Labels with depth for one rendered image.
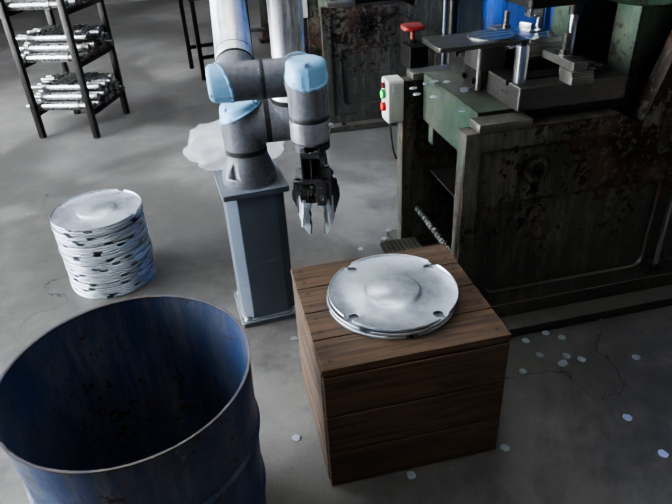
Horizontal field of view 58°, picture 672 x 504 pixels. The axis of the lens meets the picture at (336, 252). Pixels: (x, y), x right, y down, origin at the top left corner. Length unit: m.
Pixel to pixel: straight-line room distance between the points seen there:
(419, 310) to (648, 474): 0.64
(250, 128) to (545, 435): 1.06
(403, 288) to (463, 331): 0.17
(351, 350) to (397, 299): 0.17
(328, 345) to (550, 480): 0.60
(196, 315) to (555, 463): 0.88
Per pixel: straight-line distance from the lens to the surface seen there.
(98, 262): 2.09
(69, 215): 2.17
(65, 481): 0.99
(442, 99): 1.80
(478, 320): 1.32
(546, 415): 1.64
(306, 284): 1.43
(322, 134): 1.14
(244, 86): 1.20
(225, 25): 1.29
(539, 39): 1.75
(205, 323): 1.23
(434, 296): 1.35
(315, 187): 1.17
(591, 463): 1.57
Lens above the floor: 1.16
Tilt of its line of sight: 32 degrees down
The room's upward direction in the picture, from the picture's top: 3 degrees counter-clockwise
